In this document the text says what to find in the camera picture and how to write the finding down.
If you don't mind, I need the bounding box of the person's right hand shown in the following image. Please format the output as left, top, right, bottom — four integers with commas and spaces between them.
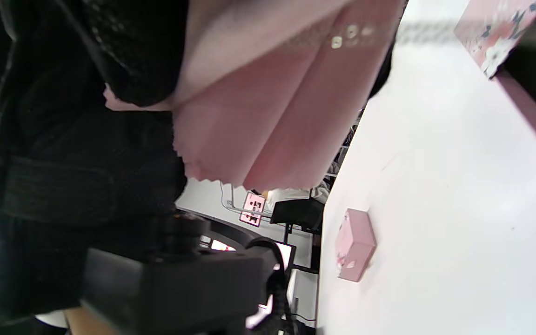
0, 0, 189, 326

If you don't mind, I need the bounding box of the large pink wall screen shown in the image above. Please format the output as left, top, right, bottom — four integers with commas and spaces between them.
239, 192, 267, 228

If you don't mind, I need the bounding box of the pink floral jewelry box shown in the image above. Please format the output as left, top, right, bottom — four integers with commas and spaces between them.
453, 0, 536, 145
335, 208, 377, 282

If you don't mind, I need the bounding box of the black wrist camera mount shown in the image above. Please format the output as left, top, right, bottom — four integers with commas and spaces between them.
81, 212, 294, 335

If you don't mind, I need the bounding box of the silver chain necklace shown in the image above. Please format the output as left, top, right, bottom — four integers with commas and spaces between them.
291, 23, 376, 50

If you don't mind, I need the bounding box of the person's right forearm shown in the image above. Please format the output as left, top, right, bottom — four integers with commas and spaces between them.
63, 306, 122, 335

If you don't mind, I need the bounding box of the person's left hand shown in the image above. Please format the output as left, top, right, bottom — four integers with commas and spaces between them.
368, 44, 395, 99

